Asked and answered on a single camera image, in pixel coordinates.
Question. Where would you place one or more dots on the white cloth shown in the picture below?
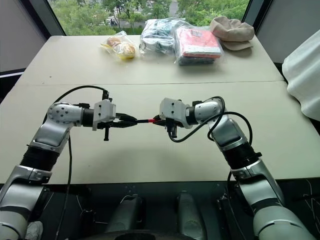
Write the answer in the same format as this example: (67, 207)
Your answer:
(305, 75)

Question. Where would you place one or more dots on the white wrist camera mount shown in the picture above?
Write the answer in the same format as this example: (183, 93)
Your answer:
(105, 111)
(172, 107)

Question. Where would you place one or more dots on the clear bag of dark items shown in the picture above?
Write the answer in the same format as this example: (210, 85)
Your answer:
(156, 35)

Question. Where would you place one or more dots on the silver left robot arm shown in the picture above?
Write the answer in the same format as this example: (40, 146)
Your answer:
(58, 113)

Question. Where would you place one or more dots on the red marker cap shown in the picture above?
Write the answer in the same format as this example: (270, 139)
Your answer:
(151, 120)

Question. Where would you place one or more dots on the dark window frame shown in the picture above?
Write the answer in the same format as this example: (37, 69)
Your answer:
(56, 17)

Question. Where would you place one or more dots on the plastic bag of bread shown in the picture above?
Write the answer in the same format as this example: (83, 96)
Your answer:
(122, 47)

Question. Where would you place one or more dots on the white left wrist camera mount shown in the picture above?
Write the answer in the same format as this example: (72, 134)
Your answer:
(105, 111)

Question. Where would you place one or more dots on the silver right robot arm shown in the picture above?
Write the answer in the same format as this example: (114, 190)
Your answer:
(235, 136)

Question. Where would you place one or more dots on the beige flat cap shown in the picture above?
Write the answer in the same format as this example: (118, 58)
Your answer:
(231, 30)

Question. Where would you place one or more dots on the clear bag with red packet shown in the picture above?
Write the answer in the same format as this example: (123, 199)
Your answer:
(197, 43)

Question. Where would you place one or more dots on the black marker pen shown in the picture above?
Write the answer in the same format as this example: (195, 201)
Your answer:
(142, 121)

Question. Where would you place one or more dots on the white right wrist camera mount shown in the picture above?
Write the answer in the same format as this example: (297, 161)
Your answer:
(172, 107)

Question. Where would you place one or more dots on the white fabric object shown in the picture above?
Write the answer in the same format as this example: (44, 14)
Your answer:
(35, 230)

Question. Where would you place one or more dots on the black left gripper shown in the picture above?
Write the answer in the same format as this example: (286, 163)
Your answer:
(107, 133)

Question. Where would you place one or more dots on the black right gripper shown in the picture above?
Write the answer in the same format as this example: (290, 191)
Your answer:
(173, 126)

